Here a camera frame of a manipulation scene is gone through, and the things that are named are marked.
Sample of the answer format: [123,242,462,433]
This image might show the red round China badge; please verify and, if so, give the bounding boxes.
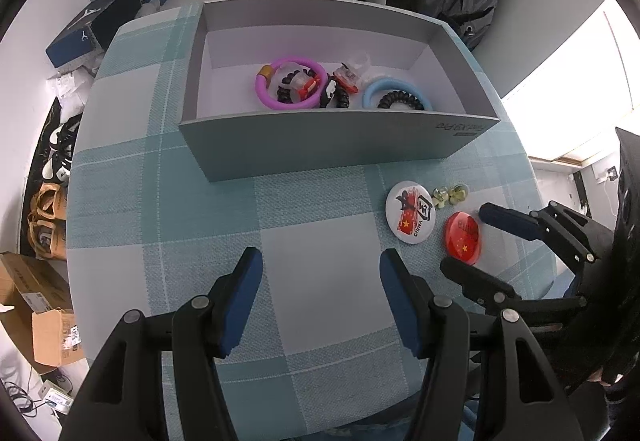
[444,211,482,265]

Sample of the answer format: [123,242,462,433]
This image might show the white round pin badge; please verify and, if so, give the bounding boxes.
[385,181,436,245]

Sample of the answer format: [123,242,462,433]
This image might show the light blue bracelet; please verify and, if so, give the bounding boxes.
[361,77,434,112]

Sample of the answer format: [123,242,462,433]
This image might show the black white character charm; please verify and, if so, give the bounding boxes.
[319,79,350,109]

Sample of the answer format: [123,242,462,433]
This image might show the purple bracelet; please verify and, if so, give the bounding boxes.
[255,57,330,110]

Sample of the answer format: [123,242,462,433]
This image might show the red frilly hair clip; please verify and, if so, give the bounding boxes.
[290,69,321,101]

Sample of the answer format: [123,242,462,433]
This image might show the white power strip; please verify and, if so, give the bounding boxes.
[38,380,74,415]

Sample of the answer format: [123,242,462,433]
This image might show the yellow-green flower hair clip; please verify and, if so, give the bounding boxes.
[432,184,470,209]

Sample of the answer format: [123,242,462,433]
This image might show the brown cardboard box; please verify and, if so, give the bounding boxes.
[1,253,85,375]

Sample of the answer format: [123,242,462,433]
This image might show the teal plaid tablecloth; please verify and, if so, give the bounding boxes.
[66,0,541,440]

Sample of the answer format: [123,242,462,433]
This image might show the tan brown shoes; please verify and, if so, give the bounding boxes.
[27,183,67,261]

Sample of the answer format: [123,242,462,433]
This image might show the black white sneakers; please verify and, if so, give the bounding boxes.
[41,114,82,184]

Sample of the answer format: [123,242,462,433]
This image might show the grey open cardboard box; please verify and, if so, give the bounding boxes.
[179,0,498,181]

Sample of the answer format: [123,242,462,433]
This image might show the black Jordan shoe box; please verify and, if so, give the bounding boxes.
[46,0,141,74]

